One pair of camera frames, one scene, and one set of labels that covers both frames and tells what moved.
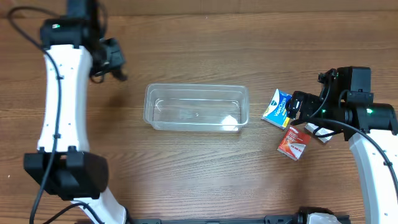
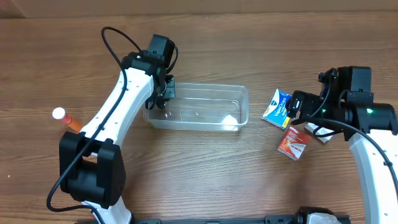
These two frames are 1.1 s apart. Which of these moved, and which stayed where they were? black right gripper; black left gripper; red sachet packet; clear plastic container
Moved: black left gripper
Stayed: black right gripper; clear plastic container; red sachet packet
